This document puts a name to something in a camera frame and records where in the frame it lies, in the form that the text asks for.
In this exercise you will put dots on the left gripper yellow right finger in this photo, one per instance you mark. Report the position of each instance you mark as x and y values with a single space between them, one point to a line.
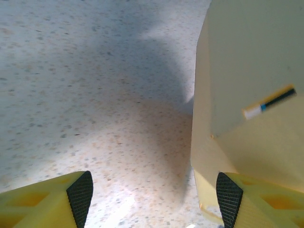
261 206

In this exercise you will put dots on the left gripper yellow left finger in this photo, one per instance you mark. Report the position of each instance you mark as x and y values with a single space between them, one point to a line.
35 206

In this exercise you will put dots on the yellow paper box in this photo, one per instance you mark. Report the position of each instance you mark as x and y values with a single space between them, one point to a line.
249 59

